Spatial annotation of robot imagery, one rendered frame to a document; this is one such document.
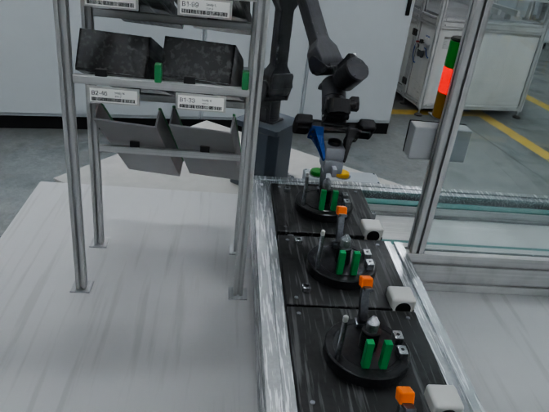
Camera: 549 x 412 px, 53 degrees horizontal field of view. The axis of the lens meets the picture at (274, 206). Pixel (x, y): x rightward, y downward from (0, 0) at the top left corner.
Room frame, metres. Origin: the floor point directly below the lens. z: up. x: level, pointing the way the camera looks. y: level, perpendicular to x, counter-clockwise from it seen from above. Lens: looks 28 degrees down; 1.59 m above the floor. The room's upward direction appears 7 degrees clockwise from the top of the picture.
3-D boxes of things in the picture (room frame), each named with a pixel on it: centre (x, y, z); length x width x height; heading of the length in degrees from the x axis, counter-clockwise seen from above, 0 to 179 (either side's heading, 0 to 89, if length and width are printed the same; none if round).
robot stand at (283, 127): (1.52, 0.05, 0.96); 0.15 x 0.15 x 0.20; 61
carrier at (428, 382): (0.69, -0.18, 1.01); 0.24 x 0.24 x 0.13; 7
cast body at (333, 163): (1.18, -0.12, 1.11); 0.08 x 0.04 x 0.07; 7
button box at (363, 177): (1.41, -0.18, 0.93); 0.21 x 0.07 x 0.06; 97
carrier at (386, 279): (0.93, -0.15, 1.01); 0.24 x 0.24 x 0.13; 7
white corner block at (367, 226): (1.10, -0.23, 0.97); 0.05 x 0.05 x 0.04; 7
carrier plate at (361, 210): (1.19, -0.12, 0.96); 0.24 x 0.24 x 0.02; 7
